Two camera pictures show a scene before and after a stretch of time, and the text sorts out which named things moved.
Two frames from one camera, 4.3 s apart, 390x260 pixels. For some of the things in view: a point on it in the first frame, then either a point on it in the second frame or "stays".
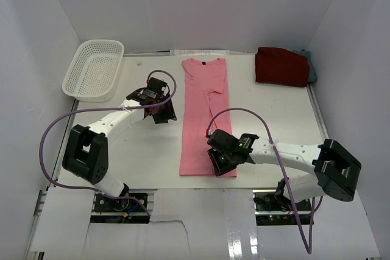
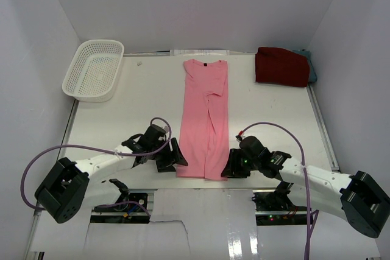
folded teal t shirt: x=312 y=73 stays
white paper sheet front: x=195 y=224 stays
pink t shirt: x=206 y=107 stays
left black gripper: x=162 y=119 to x=175 y=156
